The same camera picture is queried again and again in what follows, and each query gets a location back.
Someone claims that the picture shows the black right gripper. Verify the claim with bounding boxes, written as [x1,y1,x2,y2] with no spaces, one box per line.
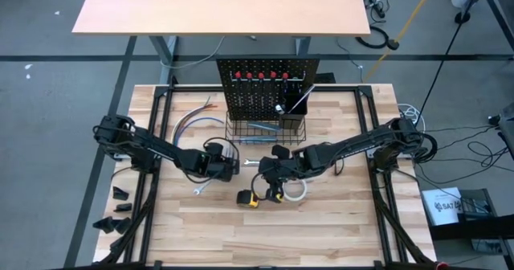
[259,157,303,204]

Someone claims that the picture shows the yellow black Stanley tape measure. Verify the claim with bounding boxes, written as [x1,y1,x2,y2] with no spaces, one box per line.
[235,189,261,210]

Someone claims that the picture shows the white masking tape roll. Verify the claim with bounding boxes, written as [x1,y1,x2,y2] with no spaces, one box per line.
[280,178,308,203]

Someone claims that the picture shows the black plastic pegboard bin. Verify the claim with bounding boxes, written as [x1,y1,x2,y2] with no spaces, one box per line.
[277,92,309,130]

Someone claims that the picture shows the black metal pegboard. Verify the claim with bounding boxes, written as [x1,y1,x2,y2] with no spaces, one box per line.
[215,54,321,122]

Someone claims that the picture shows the light wooden desk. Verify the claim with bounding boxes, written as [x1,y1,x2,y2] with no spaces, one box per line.
[71,0,371,87]

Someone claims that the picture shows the white printed paper sheet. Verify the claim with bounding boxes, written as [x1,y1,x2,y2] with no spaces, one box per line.
[419,186,463,227]

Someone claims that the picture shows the black side shelf unit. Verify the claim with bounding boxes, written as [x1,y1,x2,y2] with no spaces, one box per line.
[425,187,514,270]

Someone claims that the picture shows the grey equipment housing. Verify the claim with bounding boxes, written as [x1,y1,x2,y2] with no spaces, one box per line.
[487,102,514,150]

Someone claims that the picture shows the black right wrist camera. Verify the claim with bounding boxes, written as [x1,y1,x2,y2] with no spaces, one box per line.
[271,144,292,161]

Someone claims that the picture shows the black wire basket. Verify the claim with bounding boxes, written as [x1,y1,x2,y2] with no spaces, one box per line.
[223,111,308,146]

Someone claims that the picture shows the multicolour wire bundle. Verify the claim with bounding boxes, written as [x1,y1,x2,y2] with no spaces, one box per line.
[171,96,225,145]

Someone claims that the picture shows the black aluminium table frame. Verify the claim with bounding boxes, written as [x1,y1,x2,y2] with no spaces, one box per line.
[91,83,439,270]

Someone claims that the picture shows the metal wire screwdriver holder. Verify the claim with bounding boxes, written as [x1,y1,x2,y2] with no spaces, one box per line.
[228,71,307,83]

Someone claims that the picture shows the black flat base plate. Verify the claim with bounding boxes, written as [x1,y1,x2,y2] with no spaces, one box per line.
[314,72,337,85]

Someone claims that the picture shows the white cable coil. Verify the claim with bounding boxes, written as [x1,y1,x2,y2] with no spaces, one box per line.
[397,103,423,127]

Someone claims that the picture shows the black coiled floor cable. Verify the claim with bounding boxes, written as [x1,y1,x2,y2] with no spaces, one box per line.
[354,24,399,51]

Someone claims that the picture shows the tangled black floor cables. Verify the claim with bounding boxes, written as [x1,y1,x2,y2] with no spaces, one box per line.
[358,0,390,22]

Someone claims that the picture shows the yellow extension cord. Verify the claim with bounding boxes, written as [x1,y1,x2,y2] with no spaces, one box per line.
[362,0,443,83]

